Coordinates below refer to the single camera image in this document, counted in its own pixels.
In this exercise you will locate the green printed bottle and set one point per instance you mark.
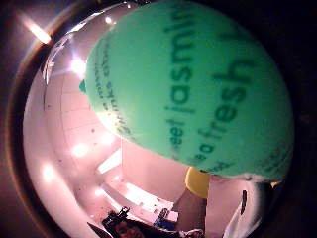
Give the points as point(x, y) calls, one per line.
point(185, 89)

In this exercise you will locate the long ceiling light panel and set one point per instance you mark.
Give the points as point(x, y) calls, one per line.
point(109, 162)

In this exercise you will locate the yellow bottle cap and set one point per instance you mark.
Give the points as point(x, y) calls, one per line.
point(197, 182)

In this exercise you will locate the blue and white object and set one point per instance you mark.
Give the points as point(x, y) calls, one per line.
point(163, 218)

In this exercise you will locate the black hair clip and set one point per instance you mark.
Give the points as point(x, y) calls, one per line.
point(115, 215)

